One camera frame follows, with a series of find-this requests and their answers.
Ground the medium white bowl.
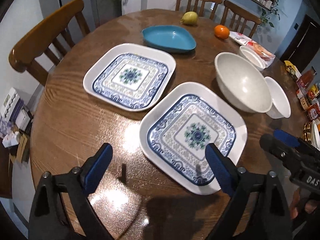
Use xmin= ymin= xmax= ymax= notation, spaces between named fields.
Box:
xmin=264 ymin=76 xmax=291 ymax=119

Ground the blue patterned square plate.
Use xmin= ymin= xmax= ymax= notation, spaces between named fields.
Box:
xmin=139 ymin=82 xmax=247 ymax=195
xmin=82 ymin=43 xmax=176 ymax=112

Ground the orange tangerine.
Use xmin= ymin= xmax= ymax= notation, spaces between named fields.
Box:
xmin=214 ymin=24 xmax=230 ymax=40

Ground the person's right hand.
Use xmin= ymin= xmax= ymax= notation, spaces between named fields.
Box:
xmin=289 ymin=187 xmax=319 ymax=220

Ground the yellow snack packet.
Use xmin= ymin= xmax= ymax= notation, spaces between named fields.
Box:
xmin=284 ymin=60 xmax=301 ymax=81

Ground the grey refrigerator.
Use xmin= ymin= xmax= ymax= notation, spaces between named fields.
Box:
xmin=36 ymin=0 xmax=123 ymax=29

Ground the blue teardrop dish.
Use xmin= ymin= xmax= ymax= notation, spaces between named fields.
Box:
xmin=142 ymin=25 xmax=196 ymax=53

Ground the small white bowl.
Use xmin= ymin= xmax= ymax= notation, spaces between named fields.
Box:
xmin=238 ymin=46 xmax=266 ymax=72

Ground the large speckled white bowl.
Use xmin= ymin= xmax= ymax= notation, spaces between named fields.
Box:
xmin=214 ymin=52 xmax=272 ymax=113

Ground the stack of books and boxes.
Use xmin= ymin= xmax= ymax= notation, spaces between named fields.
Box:
xmin=1 ymin=87 xmax=34 ymax=164

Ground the plastic snack bag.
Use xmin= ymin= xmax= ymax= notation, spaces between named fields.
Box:
xmin=229 ymin=31 xmax=276 ymax=68

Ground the green pear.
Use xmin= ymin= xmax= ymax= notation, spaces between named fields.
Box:
xmin=180 ymin=11 xmax=198 ymax=25

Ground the white plate on trivet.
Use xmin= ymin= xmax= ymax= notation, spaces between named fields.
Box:
xmin=311 ymin=121 xmax=320 ymax=150

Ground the red sauce bottle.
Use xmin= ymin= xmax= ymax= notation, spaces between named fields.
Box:
xmin=296 ymin=66 xmax=317 ymax=89

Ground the hanging green vine plant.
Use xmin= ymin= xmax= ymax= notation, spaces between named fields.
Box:
xmin=259 ymin=0 xmax=280 ymax=28

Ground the beaded wooden trivet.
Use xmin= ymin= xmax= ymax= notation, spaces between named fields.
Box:
xmin=303 ymin=122 xmax=312 ymax=143

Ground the dark doorway door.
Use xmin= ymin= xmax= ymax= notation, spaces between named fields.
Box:
xmin=280 ymin=15 xmax=319 ymax=72

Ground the wooden chair back right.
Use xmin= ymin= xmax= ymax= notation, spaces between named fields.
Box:
xmin=220 ymin=0 xmax=261 ymax=38

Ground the red label sauce jar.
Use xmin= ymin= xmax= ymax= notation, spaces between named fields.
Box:
xmin=307 ymin=102 xmax=320 ymax=121

